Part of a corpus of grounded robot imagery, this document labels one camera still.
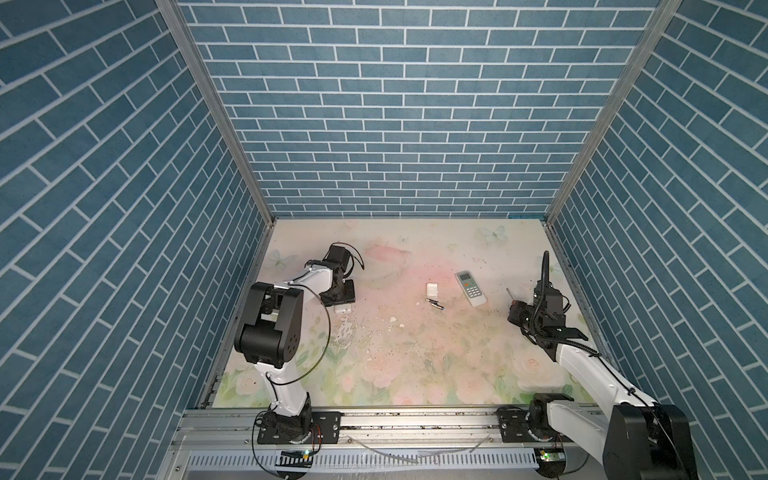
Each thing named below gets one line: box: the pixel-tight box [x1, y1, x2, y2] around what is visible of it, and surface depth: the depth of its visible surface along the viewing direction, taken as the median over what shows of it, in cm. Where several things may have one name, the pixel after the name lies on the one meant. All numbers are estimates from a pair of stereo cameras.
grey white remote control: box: [455, 270, 488, 307], surface depth 101 cm
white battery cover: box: [426, 282, 439, 298], surface depth 102 cm
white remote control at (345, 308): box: [334, 303, 352, 314], surface depth 95 cm
